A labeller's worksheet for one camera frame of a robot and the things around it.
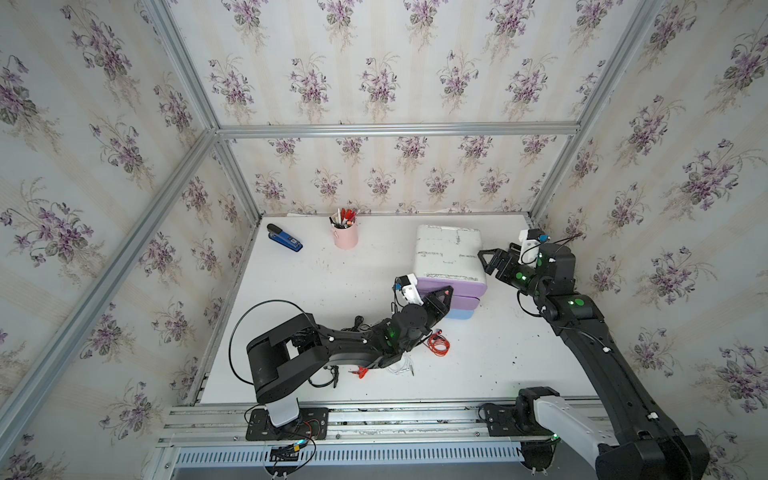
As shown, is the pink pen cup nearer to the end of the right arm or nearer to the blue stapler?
the blue stapler

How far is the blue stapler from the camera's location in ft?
3.60

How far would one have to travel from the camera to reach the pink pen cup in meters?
1.04
